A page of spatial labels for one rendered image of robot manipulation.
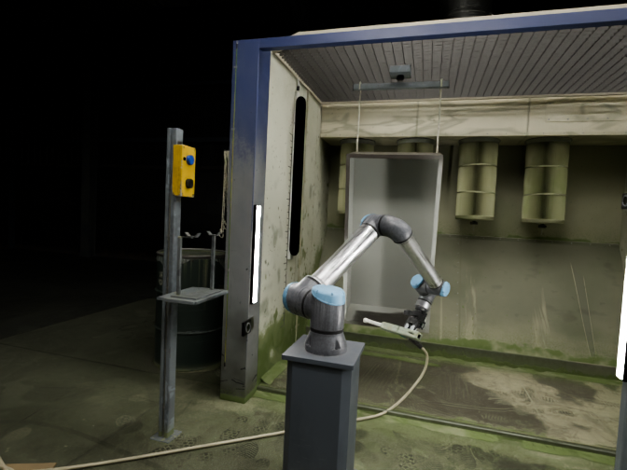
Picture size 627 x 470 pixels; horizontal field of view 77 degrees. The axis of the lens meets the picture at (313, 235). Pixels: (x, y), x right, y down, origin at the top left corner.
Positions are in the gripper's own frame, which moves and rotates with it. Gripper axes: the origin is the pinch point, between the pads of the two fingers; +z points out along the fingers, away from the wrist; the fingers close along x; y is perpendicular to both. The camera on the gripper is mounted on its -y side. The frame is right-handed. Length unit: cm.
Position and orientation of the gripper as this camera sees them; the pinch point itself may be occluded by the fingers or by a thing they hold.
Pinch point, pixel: (406, 335)
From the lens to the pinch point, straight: 256.1
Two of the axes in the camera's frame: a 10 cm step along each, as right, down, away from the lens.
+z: -5.0, 8.1, -3.1
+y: 6.7, 5.9, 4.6
